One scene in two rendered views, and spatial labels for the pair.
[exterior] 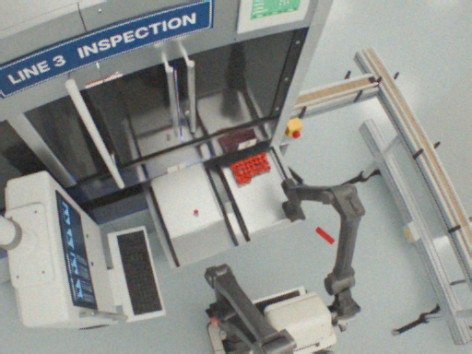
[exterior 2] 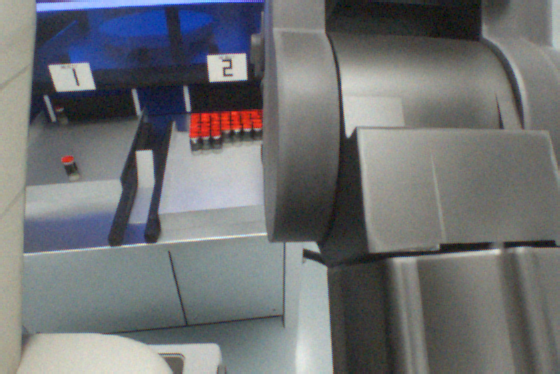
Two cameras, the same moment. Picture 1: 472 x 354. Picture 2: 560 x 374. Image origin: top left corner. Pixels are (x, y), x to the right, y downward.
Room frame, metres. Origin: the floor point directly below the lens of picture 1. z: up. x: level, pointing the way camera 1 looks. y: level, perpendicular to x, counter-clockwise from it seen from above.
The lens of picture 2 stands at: (0.11, -0.48, 1.31)
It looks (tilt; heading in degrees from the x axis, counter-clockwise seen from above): 36 degrees down; 24
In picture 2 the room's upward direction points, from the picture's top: straight up
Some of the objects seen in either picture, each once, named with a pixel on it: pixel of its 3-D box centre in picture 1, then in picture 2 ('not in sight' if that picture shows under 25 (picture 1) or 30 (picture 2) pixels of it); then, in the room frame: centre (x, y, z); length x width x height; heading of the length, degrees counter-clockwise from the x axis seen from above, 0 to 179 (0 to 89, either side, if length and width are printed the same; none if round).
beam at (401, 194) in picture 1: (418, 231); not in sight; (0.75, -1.20, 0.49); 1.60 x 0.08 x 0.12; 32
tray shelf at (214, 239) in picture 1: (223, 197); (153, 168); (0.61, 0.04, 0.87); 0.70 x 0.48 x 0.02; 122
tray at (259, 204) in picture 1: (260, 191); (234, 160); (0.67, -0.13, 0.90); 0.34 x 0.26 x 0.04; 33
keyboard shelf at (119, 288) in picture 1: (127, 275); not in sight; (0.15, 0.42, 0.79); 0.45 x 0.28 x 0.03; 26
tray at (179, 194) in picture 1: (184, 194); (76, 146); (0.58, 0.22, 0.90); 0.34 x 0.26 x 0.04; 32
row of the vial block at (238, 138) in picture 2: (253, 174); (232, 136); (0.74, -0.08, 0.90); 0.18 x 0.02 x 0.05; 123
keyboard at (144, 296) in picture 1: (138, 272); not in sight; (0.18, 0.36, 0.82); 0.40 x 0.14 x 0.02; 26
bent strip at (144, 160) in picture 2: (232, 218); (141, 184); (0.51, -0.02, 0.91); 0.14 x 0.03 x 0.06; 31
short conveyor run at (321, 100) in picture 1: (324, 96); not in sight; (1.26, -0.38, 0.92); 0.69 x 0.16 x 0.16; 122
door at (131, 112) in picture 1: (113, 129); not in sight; (0.56, 0.44, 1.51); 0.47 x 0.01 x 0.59; 122
